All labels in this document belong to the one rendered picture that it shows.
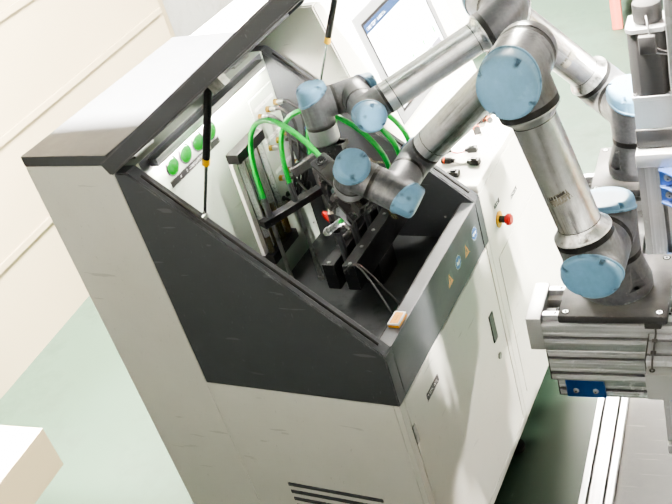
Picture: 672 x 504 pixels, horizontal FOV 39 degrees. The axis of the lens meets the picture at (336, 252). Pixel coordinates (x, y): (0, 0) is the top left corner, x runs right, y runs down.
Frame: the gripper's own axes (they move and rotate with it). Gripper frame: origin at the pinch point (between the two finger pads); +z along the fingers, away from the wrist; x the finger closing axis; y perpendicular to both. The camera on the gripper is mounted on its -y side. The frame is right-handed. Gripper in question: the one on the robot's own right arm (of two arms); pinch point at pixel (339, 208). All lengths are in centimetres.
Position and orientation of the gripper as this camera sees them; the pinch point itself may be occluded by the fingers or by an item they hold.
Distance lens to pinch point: 247.2
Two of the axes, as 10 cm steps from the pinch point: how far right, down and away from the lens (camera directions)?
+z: 2.6, 8.1, 5.2
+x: 4.2, -5.8, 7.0
